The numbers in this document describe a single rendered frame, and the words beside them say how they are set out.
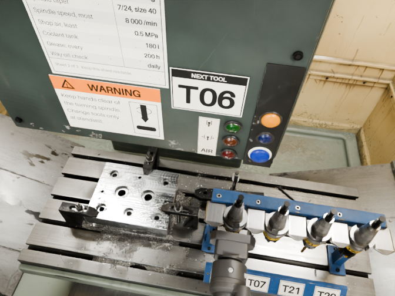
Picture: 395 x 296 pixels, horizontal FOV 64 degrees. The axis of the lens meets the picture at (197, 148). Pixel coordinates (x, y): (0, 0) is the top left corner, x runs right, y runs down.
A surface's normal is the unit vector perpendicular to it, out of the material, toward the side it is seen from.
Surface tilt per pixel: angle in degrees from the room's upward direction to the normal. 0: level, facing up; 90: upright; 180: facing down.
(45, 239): 0
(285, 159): 0
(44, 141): 24
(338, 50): 90
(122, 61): 90
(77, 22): 90
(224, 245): 0
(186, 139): 90
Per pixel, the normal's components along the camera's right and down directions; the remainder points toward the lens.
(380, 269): -0.37, -0.62
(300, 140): 0.03, -0.61
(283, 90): -0.16, 0.78
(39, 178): 0.43, -0.50
